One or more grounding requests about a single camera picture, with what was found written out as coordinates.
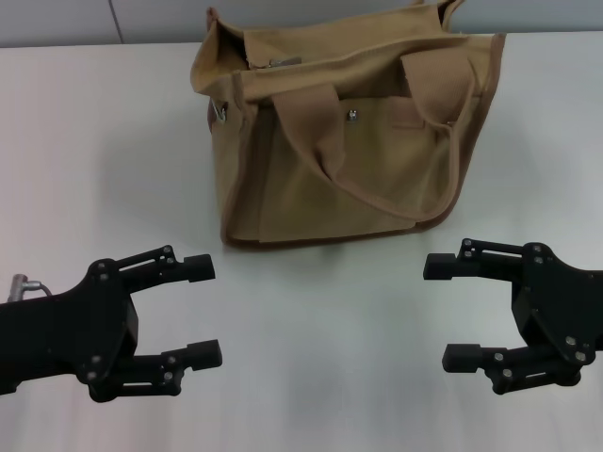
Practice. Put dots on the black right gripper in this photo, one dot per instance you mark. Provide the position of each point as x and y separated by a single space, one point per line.
565 306

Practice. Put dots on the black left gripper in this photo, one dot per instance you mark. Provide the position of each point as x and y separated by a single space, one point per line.
70 334

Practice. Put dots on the khaki canvas food bag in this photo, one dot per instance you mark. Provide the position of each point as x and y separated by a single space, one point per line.
358 188

